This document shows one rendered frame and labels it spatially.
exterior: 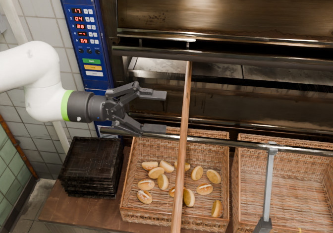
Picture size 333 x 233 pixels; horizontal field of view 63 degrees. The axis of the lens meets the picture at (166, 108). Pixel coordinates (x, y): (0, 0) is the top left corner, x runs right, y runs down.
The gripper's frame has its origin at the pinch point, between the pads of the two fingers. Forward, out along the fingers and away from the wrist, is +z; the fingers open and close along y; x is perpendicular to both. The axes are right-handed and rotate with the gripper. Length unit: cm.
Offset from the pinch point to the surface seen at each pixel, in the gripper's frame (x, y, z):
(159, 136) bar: -18.0, 32.1, -3.9
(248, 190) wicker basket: -31, 90, 46
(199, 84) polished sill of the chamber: -55, 33, 12
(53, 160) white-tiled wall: -57, 120, -93
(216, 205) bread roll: -16, 84, 26
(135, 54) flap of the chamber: -40.9, 7.7, -16.5
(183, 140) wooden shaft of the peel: -14.2, 28.3, 6.2
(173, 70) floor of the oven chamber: -64, 31, -2
